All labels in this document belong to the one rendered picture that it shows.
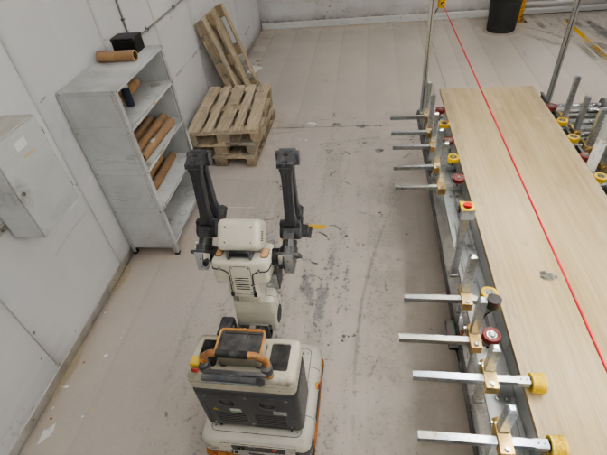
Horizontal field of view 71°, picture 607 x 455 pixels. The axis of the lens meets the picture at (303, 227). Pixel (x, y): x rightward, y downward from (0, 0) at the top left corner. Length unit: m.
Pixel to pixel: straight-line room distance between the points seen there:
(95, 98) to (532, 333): 2.98
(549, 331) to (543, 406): 0.38
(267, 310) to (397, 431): 1.12
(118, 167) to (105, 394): 1.64
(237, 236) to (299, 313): 1.46
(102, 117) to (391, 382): 2.68
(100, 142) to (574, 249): 3.17
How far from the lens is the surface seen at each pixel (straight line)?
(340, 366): 3.07
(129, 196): 3.77
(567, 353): 2.26
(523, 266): 2.55
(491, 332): 2.20
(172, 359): 3.35
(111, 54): 3.79
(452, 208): 3.27
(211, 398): 2.39
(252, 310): 2.34
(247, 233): 1.99
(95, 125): 3.48
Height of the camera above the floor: 2.65
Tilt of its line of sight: 41 degrees down
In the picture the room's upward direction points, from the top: 7 degrees counter-clockwise
